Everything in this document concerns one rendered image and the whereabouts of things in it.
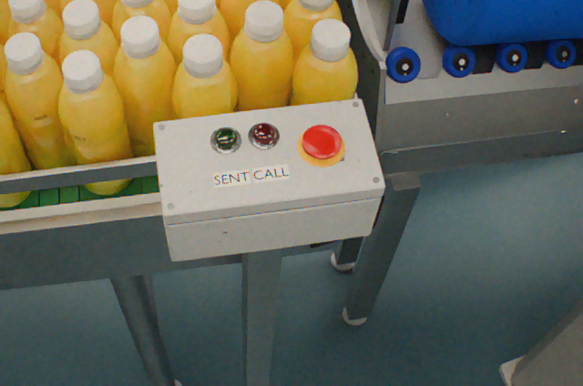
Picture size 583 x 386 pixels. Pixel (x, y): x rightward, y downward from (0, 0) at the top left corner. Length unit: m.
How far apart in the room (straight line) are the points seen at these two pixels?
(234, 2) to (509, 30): 0.32
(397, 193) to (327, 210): 0.56
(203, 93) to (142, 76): 0.07
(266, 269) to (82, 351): 0.99
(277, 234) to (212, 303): 1.09
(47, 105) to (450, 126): 0.53
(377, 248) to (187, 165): 0.78
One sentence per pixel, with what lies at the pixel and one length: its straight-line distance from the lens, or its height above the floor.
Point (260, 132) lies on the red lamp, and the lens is 0.72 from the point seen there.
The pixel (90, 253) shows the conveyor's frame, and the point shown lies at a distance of 1.00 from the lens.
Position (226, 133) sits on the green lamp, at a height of 1.11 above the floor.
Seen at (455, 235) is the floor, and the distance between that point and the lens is 1.98.
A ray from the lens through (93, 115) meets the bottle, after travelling 0.81.
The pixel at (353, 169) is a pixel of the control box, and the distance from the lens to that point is 0.72.
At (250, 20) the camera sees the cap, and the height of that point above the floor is 1.10.
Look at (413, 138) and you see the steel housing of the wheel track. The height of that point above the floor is 0.85.
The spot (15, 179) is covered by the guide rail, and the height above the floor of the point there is 0.98.
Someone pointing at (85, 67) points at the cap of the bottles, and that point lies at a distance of 0.79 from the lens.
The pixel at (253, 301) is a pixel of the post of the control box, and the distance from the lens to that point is 0.99.
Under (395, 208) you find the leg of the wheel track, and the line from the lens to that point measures 1.32.
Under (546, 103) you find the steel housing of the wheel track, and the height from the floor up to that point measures 0.88.
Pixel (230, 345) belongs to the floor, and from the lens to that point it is 1.80.
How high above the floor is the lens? 1.71
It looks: 58 degrees down
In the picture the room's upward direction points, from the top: 6 degrees clockwise
